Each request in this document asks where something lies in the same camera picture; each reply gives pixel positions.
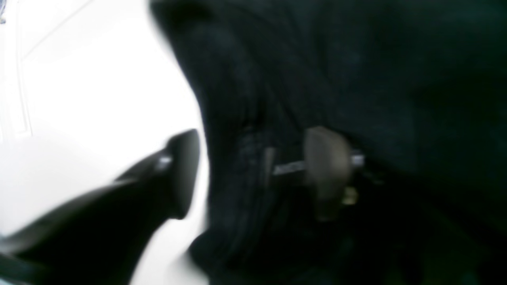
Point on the black T-shirt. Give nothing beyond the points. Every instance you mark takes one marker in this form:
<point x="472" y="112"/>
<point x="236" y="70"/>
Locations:
<point x="418" y="86"/>

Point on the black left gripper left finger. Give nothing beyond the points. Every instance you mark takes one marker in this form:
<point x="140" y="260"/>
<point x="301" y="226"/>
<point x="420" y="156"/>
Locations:
<point x="99" y="237"/>

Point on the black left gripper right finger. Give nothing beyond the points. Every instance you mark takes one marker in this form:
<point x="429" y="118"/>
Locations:
<point x="331" y="164"/>

